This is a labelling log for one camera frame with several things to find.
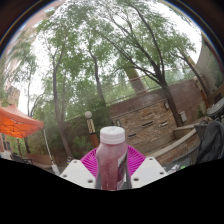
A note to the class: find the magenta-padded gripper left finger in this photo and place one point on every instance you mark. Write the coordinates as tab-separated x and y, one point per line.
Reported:
78	173

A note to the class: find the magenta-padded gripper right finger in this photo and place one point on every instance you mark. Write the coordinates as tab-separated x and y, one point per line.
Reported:
146	171

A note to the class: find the pink drink bottle white cap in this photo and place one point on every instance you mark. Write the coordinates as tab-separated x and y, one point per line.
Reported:
110	160

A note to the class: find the dark-trunked tree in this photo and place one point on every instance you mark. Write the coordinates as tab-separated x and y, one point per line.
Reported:
170	103

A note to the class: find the orange canopy tent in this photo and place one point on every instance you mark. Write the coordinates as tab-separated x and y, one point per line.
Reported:
18	121

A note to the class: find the small round patio table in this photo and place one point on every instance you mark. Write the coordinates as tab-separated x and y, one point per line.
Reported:
216	108

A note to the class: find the brown globe-topped lamp post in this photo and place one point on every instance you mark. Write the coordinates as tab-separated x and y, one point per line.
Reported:
91	130

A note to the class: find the wall lantern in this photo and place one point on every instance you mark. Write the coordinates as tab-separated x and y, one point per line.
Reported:
118	122
166	105

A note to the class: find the grey wall utility box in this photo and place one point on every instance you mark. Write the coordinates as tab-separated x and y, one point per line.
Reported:
183	116

